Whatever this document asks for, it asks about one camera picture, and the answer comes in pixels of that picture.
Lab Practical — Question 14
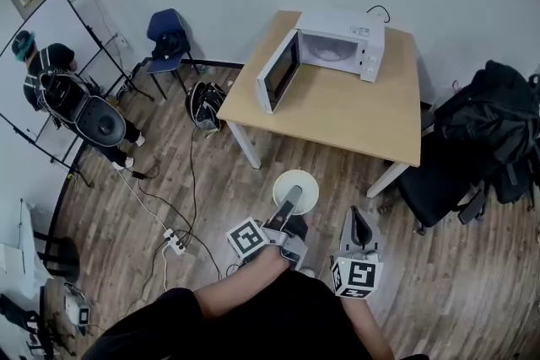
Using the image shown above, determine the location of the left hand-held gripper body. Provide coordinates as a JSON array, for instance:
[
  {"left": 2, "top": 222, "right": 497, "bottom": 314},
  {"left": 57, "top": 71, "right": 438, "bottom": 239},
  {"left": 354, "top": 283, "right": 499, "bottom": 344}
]
[{"left": 226, "top": 217, "right": 310, "bottom": 271}]

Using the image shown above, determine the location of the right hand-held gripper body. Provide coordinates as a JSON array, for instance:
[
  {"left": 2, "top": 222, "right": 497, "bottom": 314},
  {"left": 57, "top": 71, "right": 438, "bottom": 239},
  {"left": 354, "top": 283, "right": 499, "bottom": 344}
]
[{"left": 330, "top": 249, "right": 384, "bottom": 300}]

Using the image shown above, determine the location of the white microwave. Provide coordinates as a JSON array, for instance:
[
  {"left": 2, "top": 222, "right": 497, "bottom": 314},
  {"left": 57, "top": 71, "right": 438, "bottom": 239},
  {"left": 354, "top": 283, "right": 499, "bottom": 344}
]
[{"left": 256, "top": 10, "right": 386, "bottom": 115}]

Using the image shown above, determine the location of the person's right forearm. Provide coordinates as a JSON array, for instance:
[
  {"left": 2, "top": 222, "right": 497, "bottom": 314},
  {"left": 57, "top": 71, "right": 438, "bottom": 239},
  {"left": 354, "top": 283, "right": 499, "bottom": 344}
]
[{"left": 339, "top": 294, "right": 397, "bottom": 360}]

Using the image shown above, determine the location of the person's left forearm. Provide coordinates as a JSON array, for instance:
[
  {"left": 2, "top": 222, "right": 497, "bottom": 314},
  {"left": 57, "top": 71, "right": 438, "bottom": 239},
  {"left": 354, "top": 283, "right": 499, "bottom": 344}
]
[{"left": 197, "top": 250, "right": 296, "bottom": 321}]

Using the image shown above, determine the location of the white table leg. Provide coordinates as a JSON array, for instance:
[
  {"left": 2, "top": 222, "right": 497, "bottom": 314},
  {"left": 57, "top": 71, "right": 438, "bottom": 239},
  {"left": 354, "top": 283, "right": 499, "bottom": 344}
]
[
  {"left": 365, "top": 162, "right": 410, "bottom": 199},
  {"left": 227, "top": 121, "right": 262, "bottom": 169}
]

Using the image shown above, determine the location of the white power strip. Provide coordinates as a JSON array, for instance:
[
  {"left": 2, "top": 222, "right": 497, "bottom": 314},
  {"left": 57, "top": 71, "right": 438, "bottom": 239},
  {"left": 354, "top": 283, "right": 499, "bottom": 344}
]
[{"left": 163, "top": 228, "right": 187, "bottom": 254}]

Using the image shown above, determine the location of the black office chair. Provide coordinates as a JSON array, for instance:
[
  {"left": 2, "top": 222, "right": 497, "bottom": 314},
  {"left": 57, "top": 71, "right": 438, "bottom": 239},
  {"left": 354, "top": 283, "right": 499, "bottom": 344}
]
[{"left": 396, "top": 100, "right": 490, "bottom": 235}]

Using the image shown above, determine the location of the black and white backpack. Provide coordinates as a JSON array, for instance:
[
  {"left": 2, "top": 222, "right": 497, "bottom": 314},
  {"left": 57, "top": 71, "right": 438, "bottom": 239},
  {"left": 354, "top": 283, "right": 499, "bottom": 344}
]
[{"left": 185, "top": 81, "right": 227, "bottom": 132}]

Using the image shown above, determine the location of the large black bag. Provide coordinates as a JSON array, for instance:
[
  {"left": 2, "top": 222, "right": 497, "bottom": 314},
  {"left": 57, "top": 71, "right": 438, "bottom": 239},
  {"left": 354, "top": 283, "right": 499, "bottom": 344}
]
[{"left": 434, "top": 59, "right": 540, "bottom": 206}]

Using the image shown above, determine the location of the grey device with screen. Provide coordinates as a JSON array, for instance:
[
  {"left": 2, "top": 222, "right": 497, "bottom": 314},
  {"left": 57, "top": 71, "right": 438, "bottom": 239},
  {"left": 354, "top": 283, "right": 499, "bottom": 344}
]
[{"left": 63, "top": 282, "right": 91, "bottom": 326}]

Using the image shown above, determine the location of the grey round stool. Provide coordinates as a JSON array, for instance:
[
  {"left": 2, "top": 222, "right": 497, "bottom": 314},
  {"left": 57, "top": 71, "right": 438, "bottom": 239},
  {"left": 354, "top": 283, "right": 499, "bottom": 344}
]
[{"left": 74, "top": 95, "right": 127, "bottom": 148}]

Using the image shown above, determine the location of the black stool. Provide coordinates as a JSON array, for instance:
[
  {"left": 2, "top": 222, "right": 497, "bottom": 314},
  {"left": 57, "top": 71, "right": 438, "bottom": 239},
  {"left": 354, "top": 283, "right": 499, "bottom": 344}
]
[{"left": 33, "top": 231, "right": 81, "bottom": 283}]

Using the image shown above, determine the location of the small black bag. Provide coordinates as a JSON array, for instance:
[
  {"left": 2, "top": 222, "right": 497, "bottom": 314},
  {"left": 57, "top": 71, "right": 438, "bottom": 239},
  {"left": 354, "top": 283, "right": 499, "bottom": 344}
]
[{"left": 151, "top": 30, "right": 189, "bottom": 61}]

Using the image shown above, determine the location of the blue chair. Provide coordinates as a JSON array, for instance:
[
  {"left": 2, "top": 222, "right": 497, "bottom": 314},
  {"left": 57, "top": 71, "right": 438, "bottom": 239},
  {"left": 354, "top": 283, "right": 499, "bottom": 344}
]
[{"left": 146, "top": 8, "right": 202, "bottom": 100}]

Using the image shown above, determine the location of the black-framed whiteboard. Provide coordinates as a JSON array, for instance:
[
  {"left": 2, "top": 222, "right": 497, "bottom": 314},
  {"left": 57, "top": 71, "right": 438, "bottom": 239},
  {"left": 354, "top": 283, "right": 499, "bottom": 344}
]
[
  {"left": 0, "top": 113, "right": 94, "bottom": 189},
  {"left": 0, "top": 0, "right": 155, "bottom": 144}
]

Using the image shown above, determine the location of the black and teal cap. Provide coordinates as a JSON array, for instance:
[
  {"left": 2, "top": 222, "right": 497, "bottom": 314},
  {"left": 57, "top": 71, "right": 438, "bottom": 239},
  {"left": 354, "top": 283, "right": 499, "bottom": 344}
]
[{"left": 11, "top": 30, "right": 38, "bottom": 62}]

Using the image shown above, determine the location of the black floor cable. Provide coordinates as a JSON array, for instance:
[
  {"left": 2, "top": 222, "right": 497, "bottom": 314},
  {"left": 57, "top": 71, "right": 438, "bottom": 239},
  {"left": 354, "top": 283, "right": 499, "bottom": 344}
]
[{"left": 134, "top": 126, "right": 223, "bottom": 282}]

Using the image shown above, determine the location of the white cable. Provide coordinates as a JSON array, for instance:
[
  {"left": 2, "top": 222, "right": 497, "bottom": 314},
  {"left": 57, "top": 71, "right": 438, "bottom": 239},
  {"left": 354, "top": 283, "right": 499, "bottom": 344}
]
[{"left": 113, "top": 164, "right": 170, "bottom": 233}]

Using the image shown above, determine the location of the black cable loop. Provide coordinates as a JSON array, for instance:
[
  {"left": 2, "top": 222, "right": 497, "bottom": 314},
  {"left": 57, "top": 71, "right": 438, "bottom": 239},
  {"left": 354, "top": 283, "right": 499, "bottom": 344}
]
[{"left": 365, "top": 4, "right": 392, "bottom": 23}]

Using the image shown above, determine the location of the black backpack with white straps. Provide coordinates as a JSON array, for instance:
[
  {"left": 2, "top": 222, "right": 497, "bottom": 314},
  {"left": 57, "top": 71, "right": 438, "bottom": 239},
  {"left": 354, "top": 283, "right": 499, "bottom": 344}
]
[{"left": 37, "top": 69, "right": 92, "bottom": 119}]

